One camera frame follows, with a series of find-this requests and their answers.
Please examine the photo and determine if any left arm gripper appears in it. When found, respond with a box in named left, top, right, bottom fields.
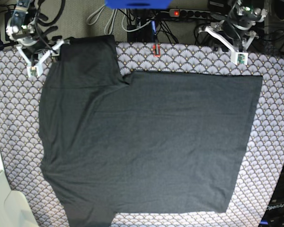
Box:
left=198, top=4, right=267, bottom=65

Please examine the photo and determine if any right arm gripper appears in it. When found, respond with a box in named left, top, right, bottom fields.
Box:
left=6, top=22, right=70, bottom=77

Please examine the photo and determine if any dark grey T-shirt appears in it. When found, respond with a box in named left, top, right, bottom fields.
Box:
left=39, top=36, right=263, bottom=227

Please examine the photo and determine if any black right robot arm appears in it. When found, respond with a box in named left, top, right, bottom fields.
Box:
left=6, top=0, right=69, bottom=77

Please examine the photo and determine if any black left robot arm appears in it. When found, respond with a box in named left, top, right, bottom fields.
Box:
left=198, top=0, right=267, bottom=65

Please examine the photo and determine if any red and black table clamp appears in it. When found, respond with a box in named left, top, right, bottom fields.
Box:
left=153, top=43, right=161, bottom=57

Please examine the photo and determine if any white plastic bin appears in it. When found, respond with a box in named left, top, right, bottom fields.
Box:
left=0, top=171, right=38, bottom=227

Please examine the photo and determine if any black OpenArm base box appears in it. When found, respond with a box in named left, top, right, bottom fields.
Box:
left=259, top=166, right=284, bottom=227

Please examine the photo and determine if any tangle of black cables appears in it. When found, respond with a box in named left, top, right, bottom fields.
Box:
left=194, top=21, right=228, bottom=45

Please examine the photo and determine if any black power strip red switch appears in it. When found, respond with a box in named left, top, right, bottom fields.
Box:
left=168, top=9, right=210, bottom=19

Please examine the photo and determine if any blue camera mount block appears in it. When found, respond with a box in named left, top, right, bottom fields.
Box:
left=105, top=0, right=172, bottom=9

